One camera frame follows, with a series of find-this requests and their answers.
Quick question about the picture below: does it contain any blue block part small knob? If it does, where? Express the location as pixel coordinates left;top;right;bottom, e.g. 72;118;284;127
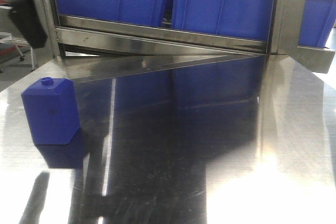
21;77;80;145

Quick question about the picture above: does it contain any blue plastic bin far right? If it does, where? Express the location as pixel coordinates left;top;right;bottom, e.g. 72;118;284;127
299;0;335;48

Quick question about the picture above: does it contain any background table with caster legs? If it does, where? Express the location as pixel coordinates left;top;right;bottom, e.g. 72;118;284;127
1;31;36;71

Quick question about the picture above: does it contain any stainless steel shelf frame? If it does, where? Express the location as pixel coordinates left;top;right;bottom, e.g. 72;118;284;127
0;0;336;74

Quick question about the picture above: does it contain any blue plastic bin centre right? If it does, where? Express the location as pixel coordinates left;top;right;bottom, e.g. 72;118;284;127
171;0;273;41

